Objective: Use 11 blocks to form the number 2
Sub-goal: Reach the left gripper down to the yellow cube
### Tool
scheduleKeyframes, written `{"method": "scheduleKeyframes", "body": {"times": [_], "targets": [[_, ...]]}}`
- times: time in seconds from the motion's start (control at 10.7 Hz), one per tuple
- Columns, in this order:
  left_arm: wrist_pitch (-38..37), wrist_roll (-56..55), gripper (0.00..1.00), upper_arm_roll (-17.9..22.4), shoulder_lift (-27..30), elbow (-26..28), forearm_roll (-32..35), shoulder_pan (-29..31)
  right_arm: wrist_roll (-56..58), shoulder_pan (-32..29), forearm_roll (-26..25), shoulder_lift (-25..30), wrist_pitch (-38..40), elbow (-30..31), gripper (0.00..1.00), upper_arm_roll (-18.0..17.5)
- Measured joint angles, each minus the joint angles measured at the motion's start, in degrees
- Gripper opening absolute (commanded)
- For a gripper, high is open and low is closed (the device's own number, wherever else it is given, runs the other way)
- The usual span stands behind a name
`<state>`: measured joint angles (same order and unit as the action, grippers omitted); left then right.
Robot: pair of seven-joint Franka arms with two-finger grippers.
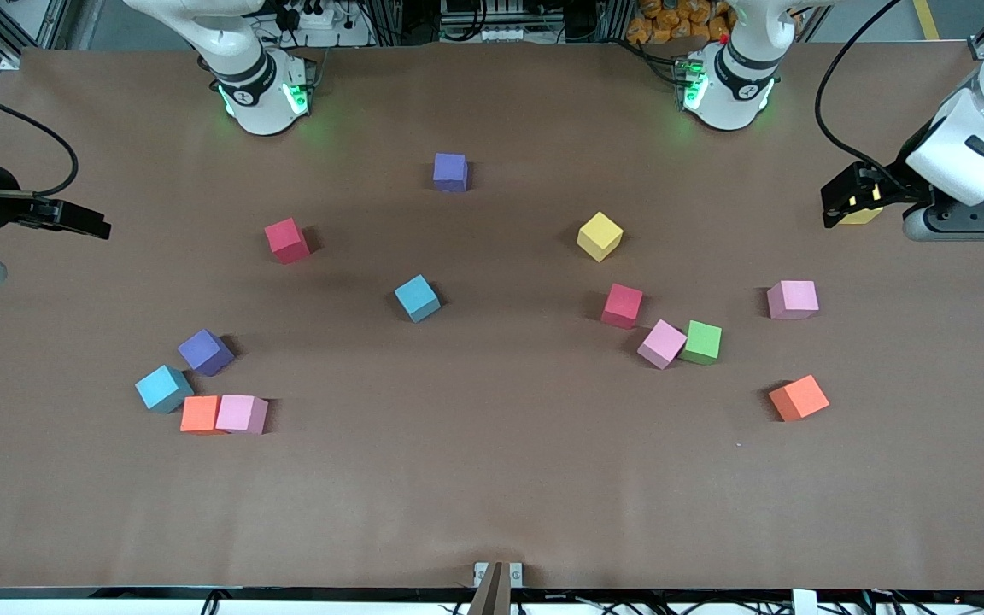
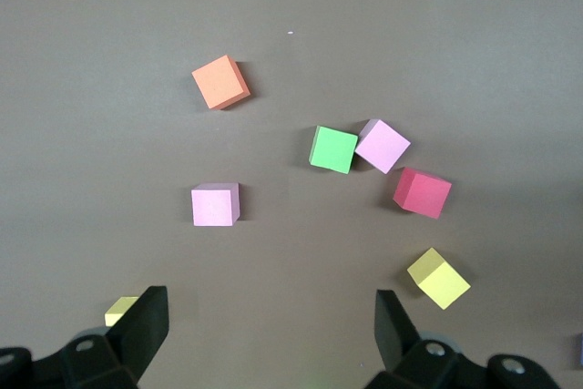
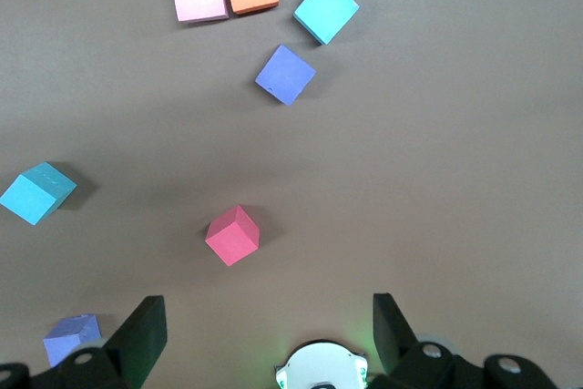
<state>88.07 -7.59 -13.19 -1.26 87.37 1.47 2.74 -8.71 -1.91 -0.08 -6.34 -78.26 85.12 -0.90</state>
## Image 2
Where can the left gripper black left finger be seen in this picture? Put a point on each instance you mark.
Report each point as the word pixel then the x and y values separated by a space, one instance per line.
pixel 123 352

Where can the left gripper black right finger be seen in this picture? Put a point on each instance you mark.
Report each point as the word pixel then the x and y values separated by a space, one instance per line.
pixel 410 361

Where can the yellow foam cube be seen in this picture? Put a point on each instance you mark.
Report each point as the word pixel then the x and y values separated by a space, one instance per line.
pixel 439 282
pixel 117 311

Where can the red foam cube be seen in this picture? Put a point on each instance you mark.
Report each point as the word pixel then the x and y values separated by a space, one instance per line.
pixel 423 193

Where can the purple foam cube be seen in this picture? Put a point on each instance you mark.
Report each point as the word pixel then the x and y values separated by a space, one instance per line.
pixel 579 350

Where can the pink foam cube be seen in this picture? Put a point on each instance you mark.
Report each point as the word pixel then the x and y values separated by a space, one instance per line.
pixel 211 204
pixel 382 146

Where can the green foam cube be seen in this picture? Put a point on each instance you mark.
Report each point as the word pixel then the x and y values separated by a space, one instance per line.
pixel 334 150

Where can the orange foam cube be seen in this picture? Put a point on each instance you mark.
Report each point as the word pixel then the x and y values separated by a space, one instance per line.
pixel 218 84

